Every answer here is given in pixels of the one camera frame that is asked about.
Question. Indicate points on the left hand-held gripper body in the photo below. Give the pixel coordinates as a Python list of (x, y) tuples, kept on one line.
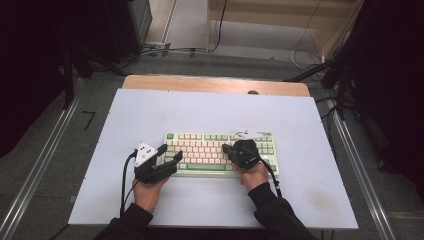
[(150, 168)]

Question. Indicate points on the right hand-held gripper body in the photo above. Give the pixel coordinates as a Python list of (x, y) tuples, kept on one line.
[(248, 155)]

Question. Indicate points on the green and pink keyboard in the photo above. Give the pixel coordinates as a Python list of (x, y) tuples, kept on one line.
[(203, 151)]

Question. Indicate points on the person's right hand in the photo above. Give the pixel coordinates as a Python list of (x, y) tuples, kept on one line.
[(255, 178)]

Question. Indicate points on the person's left hand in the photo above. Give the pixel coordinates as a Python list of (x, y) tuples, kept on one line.
[(148, 195)]

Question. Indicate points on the white table cover board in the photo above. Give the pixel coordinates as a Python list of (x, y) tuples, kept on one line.
[(206, 110)]

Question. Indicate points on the wooden table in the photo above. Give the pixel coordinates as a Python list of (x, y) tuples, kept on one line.
[(200, 83)]

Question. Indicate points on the person's dark clothing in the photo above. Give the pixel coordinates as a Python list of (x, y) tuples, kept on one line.
[(206, 235)]

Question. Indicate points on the black metal stand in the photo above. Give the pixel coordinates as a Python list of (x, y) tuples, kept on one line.
[(68, 83), (341, 90)]

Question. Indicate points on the dark cabinet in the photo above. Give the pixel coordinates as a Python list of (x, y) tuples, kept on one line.
[(126, 26)]

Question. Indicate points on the light wooden shelf unit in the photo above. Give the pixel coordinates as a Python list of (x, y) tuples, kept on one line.
[(276, 16)]

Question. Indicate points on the black curtain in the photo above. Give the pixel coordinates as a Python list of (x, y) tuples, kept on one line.
[(30, 66), (393, 83)]

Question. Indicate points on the aluminium floor rail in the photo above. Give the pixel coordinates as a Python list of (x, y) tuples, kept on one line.
[(363, 173), (36, 166)]

